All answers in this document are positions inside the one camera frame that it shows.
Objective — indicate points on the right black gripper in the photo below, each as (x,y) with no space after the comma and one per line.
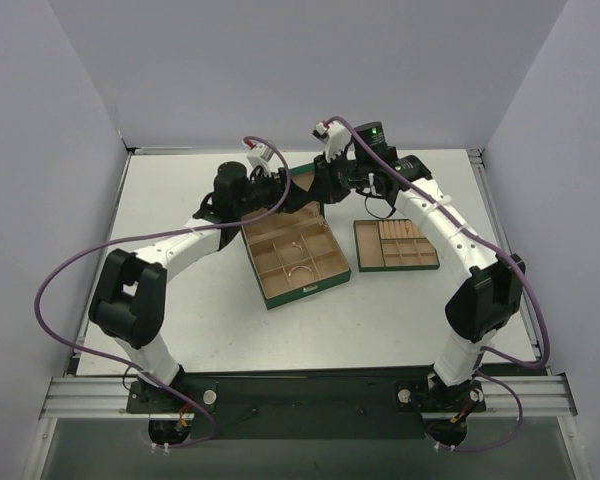
(327,173)

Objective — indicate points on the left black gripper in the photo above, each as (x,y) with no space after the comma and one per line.
(282,185)

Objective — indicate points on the green jewelry box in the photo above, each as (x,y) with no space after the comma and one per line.
(321,252)

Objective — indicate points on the silver pearl bangle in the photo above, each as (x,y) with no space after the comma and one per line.
(301,274)
(291,252)

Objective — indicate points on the green tray with compartments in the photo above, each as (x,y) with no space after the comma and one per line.
(393,245)

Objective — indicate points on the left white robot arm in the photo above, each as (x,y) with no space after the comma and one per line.
(130,297)

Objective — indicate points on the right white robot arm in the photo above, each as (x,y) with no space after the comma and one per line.
(489,292)

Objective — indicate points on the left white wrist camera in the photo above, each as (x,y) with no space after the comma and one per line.
(259,156)

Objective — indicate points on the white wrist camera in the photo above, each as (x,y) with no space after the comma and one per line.
(335,137)
(259,156)

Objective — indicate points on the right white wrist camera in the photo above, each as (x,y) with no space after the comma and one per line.
(335,137)

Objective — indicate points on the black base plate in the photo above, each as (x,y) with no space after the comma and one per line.
(382,403)

